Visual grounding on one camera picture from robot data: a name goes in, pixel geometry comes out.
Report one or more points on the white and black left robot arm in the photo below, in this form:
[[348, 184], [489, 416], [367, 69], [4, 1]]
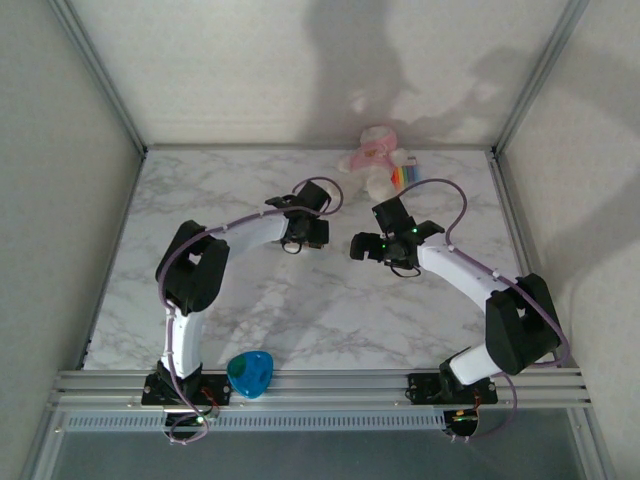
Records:
[[185, 340]]

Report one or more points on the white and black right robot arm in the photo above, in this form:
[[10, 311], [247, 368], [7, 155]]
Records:
[[460, 270]]

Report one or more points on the rainbow striped toy piece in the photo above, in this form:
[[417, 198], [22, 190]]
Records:
[[407, 175]]

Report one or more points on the pink and white plush toy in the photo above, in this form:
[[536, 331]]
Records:
[[377, 150]]

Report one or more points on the blue rounded plastic object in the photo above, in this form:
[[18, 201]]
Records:
[[250, 372]]

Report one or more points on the aluminium rear rail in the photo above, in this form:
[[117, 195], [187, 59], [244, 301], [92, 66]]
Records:
[[225, 147]]

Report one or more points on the aluminium side rail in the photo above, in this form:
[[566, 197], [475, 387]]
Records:
[[510, 210]]

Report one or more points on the aluminium table edge rail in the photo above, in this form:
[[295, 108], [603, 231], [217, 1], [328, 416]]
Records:
[[325, 385]]

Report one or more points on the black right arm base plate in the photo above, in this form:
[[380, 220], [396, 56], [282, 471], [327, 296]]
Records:
[[422, 389]]

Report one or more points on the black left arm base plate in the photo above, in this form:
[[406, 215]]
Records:
[[215, 387]]

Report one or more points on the aluminium frame post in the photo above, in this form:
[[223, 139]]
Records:
[[101, 75], [540, 75]]

